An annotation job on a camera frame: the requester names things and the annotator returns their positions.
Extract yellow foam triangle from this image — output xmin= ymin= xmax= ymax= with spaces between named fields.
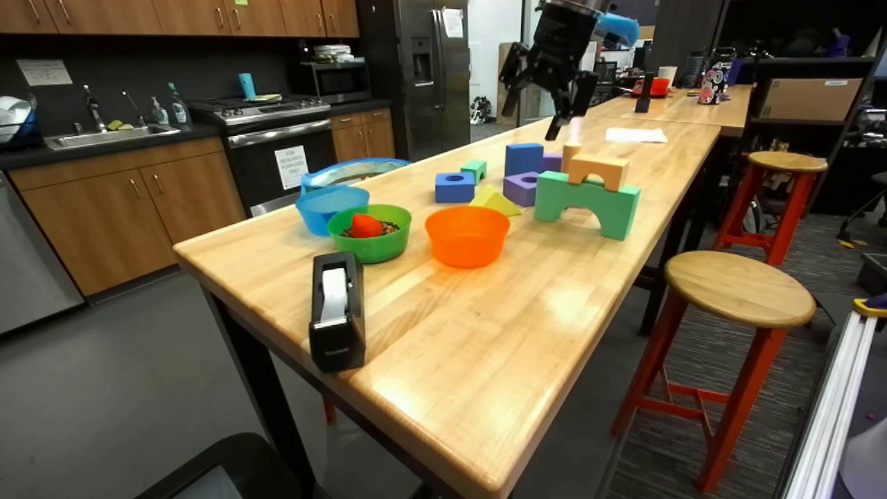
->
xmin=469 ymin=183 xmax=527 ymax=220

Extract wooden stool red legs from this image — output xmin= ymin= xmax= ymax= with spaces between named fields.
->
xmin=716 ymin=147 xmax=831 ymax=269
xmin=609 ymin=248 xmax=820 ymax=495

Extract purple block with hole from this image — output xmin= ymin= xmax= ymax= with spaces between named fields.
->
xmin=502 ymin=169 xmax=543 ymax=209

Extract big green foam arch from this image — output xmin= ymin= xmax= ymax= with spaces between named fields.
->
xmin=533 ymin=169 xmax=642 ymax=242

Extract stainless black oven range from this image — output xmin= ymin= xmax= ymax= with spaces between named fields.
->
xmin=189 ymin=94 xmax=342 ymax=220

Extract green plastic bowl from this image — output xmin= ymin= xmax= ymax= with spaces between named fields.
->
xmin=324 ymin=204 xmax=416 ymax=266

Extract wooden wall cabinets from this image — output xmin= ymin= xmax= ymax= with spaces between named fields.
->
xmin=0 ymin=0 xmax=360 ymax=39

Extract blue foam cube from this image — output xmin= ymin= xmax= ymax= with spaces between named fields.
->
xmin=502 ymin=141 xmax=547 ymax=181

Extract black tape dispenser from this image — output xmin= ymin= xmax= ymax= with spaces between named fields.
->
xmin=306 ymin=249 xmax=369 ymax=375

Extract wooden sink base cabinet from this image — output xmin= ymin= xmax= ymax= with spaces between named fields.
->
xmin=8 ymin=137 xmax=247 ymax=301

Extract white paper sheet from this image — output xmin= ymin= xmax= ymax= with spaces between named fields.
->
xmin=604 ymin=125 xmax=670 ymax=147

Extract blue block with hole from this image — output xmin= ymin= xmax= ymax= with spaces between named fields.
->
xmin=433 ymin=169 xmax=477 ymax=206

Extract stainless microwave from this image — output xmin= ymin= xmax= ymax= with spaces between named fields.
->
xmin=297 ymin=59 xmax=374 ymax=107

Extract kitchen faucet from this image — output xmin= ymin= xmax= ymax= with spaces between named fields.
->
xmin=80 ymin=82 xmax=112 ymax=137

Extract stainless kitchen sink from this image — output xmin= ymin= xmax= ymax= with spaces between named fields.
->
xmin=41 ymin=122 xmax=185 ymax=152

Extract black slim stand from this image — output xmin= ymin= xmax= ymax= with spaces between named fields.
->
xmin=631 ymin=41 xmax=660 ymax=118

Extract brown wooden block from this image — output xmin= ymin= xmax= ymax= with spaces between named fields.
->
xmin=566 ymin=152 xmax=631 ymax=194

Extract white rounded appliance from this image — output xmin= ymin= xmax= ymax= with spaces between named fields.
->
xmin=0 ymin=91 xmax=40 ymax=150

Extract colourful small box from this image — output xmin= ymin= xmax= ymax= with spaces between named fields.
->
xmin=695 ymin=62 xmax=735 ymax=108

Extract black framed brown board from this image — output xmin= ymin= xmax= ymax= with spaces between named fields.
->
xmin=744 ymin=53 xmax=881 ymax=129

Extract red toy fruit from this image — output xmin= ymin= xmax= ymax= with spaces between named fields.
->
xmin=346 ymin=212 xmax=389 ymax=242

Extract blue plastic bowl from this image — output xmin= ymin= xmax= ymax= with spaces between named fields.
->
xmin=295 ymin=183 xmax=372 ymax=238

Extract stacked dishes on microwave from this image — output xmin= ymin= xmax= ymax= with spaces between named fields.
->
xmin=311 ymin=41 xmax=355 ymax=66

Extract white wall plate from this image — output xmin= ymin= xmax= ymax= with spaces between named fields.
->
xmin=15 ymin=55 xmax=76 ymax=90

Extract clear soap bottle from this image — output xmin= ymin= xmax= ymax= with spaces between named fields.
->
xmin=166 ymin=82 xmax=193 ymax=129
xmin=146 ymin=94 xmax=171 ymax=130

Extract orange plastic bowl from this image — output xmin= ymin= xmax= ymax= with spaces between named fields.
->
xmin=423 ymin=204 xmax=513 ymax=272

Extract black chair back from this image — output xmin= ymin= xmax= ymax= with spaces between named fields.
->
xmin=137 ymin=431 xmax=307 ymax=499

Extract yellow black tool handle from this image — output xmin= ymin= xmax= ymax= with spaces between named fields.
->
xmin=852 ymin=292 xmax=887 ymax=321

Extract black table frame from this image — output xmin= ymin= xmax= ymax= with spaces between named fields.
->
xmin=198 ymin=122 xmax=731 ymax=499

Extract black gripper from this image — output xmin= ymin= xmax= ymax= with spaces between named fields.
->
xmin=495 ymin=3 xmax=602 ymax=144

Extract white notice on oven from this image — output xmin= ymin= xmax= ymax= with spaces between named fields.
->
xmin=271 ymin=141 xmax=314 ymax=194

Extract white-edged robot cart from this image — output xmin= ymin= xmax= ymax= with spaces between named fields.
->
xmin=784 ymin=308 xmax=881 ymax=499

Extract dark stainless fridge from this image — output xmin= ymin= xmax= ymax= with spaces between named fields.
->
xmin=358 ymin=0 xmax=473 ymax=162

